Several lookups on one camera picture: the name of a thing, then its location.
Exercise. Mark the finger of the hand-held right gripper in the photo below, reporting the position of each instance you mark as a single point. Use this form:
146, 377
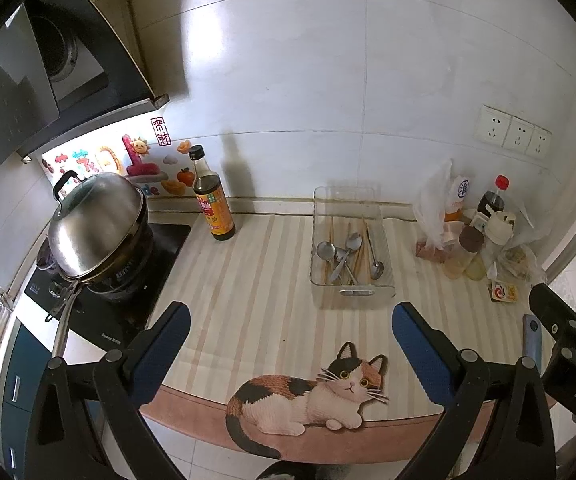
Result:
555, 310
531, 335

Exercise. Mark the red-capped dark sauce bottle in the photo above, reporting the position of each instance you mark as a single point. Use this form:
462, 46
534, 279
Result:
493, 200

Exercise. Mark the clear plastic bag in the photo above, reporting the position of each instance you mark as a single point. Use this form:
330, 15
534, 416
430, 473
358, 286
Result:
523, 257

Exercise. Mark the pink packet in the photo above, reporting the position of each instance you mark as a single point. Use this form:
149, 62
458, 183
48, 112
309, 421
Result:
430, 251

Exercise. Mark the orange bottle with white label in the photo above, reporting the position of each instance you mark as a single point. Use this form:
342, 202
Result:
457, 195

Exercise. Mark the clear plastic utensil tray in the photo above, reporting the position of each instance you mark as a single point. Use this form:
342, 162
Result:
353, 291

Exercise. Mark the blue kitchen cabinet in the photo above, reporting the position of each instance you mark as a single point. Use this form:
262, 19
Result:
12, 385

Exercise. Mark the white wall socket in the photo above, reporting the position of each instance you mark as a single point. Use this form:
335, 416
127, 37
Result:
492, 125
519, 135
539, 143

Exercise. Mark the brown-capped clear jar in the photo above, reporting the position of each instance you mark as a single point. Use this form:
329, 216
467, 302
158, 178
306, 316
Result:
468, 245

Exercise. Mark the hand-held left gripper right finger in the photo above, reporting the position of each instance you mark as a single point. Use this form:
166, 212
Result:
415, 345

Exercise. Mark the white plastic bag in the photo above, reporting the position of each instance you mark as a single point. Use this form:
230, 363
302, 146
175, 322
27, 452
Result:
433, 200

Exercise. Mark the black gas stove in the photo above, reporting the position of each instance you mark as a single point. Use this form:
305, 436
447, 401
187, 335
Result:
165, 245

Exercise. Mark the red yellow matchbox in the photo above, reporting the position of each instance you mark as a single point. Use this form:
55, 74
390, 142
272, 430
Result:
504, 291

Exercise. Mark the dark soy sauce bottle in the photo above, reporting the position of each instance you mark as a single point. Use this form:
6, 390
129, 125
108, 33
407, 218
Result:
215, 210

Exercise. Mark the black range hood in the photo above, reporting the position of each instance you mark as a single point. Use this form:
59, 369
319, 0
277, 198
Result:
42, 85

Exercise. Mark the colourful wall stickers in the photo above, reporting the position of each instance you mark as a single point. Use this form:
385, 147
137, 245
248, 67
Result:
137, 165

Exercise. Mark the small clear jar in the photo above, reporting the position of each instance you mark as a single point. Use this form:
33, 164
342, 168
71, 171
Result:
477, 266

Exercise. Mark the striped cat mat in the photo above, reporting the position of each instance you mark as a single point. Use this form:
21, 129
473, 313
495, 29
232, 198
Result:
268, 285

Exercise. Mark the white lidded cup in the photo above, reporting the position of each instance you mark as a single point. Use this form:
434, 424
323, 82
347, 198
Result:
500, 225

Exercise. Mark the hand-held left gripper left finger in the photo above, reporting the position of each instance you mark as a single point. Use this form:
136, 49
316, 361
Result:
167, 345

